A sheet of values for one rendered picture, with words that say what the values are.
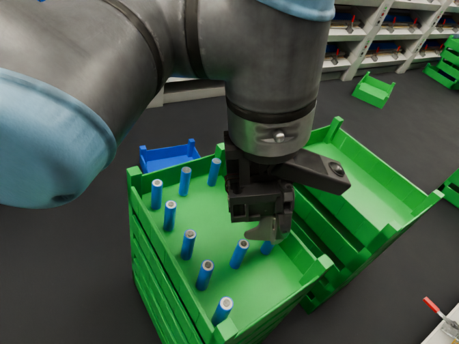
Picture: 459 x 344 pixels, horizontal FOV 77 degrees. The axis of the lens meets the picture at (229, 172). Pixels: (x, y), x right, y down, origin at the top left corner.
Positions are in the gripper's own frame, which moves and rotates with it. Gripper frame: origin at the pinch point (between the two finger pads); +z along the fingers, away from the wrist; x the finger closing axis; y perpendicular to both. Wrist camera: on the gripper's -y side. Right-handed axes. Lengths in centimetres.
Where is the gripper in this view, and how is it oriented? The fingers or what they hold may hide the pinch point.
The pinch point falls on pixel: (276, 231)
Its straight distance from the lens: 48.2
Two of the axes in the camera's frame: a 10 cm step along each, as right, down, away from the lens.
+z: 0.5, 7.0, 7.1
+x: 0.7, 7.0, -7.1
